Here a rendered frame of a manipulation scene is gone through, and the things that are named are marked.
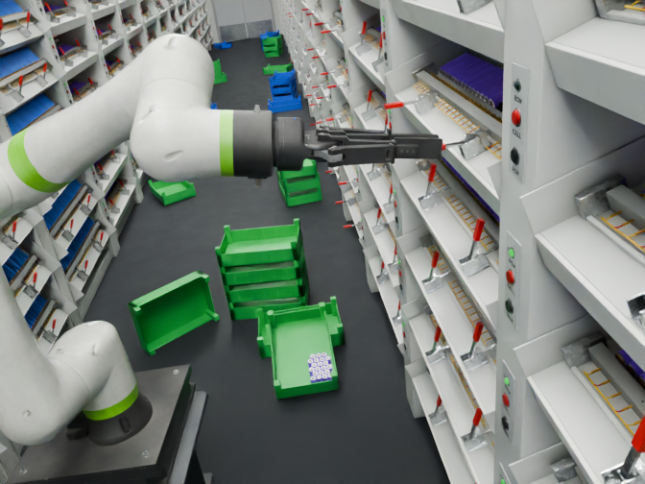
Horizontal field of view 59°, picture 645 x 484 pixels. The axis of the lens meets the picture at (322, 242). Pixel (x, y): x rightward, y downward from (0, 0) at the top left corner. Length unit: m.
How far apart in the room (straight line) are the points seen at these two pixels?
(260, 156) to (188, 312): 1.60
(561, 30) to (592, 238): 0.20
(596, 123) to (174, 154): 0.50
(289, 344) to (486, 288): 1.17
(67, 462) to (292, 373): 0.80
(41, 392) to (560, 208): 0.93
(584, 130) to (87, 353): 0.99
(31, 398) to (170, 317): 1.17
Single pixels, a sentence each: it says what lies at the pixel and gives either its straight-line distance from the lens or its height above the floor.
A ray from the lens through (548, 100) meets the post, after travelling 0.61.
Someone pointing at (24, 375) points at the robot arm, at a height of 0.64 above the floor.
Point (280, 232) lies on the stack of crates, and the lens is 2.29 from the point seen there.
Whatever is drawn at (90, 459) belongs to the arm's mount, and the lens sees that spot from 1.39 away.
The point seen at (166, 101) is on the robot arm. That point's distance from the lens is 0.81.
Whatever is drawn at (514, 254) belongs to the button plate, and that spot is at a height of 0.90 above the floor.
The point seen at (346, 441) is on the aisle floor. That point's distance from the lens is 1.73.
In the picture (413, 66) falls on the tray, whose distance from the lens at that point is 1.29.
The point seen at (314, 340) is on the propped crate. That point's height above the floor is 0.06.
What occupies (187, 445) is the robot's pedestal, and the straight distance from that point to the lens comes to 1.43.
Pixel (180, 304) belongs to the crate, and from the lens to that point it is 2.30.
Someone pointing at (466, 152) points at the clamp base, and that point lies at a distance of 0.87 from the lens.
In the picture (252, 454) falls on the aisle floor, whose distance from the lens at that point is 1.75.
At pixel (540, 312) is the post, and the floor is 0.84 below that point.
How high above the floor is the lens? 1.25
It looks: 27 degrees down
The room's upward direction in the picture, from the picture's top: 8 degrees counter-clockwise
